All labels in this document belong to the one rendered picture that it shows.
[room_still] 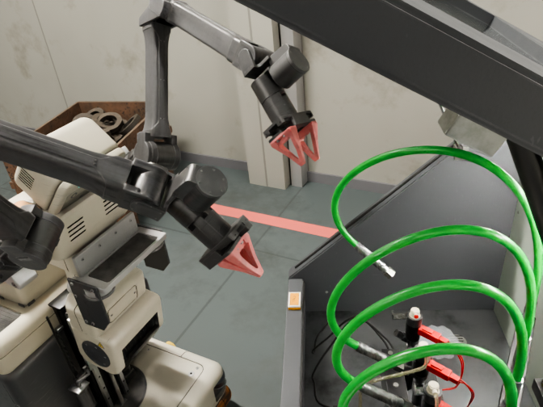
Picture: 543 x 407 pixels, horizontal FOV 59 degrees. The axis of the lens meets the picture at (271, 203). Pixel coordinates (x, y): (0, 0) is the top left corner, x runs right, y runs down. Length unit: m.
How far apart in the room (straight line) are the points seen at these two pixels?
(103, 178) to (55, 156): 0.08
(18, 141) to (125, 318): 0.80
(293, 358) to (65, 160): 0.63
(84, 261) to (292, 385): 0.60
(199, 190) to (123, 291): 0.76
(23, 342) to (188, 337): 1.05
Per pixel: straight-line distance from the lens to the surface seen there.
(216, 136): 3.85
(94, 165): 0.80
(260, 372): 2.30
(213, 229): 0.82
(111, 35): 4.16
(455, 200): 1.18
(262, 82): 1.01
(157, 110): 1.33
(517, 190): 0.84
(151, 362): 2.07
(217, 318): 2.56
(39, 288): 1.68
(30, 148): 0.81
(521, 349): 0.79
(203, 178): 0.76
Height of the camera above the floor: 1.80
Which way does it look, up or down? 32 degrees down
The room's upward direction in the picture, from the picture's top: 6 degrees counter-clockwise
